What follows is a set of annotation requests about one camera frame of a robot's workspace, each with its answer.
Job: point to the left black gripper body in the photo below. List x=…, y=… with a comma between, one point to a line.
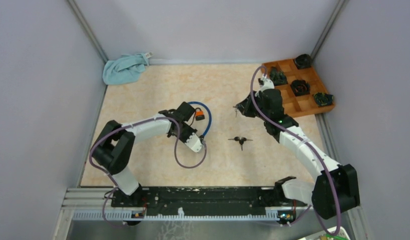
x=185, y=132

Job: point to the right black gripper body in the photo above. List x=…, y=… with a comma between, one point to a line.
x=252, y=110

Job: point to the orange black padlock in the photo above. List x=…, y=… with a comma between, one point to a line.
x=199, y=115

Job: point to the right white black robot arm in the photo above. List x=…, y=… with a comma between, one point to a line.
x=335, y=188

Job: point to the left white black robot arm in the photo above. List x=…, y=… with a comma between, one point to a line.
x=112, y=149

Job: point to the black key bunch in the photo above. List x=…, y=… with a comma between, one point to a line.
x=240, y=140

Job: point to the dark green object left tray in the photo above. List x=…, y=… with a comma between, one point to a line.
x=278, y=77

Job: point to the dark green object tray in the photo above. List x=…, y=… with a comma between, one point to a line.
x=278, y=77
x=323, y=99

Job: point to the wooden compartment tray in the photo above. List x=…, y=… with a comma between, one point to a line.
x=302, y=105

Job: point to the dark object centre tray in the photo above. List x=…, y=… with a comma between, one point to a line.
x=300, y=87

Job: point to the dark object top tray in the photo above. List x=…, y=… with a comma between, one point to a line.
x=303, y=61

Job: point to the dark green object right tray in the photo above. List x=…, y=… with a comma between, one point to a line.
x=323, y=99

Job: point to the light blue towel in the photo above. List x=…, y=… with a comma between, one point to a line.
x=126, y=69

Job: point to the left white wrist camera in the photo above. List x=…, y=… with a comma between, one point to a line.
x=193, y=142

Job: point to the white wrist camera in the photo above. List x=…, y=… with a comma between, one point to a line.
x=265, y=84
x=193, y=142

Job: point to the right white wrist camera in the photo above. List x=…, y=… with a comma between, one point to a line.
x=265, y=84

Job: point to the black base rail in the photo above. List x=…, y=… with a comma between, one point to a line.
x=203, y=201

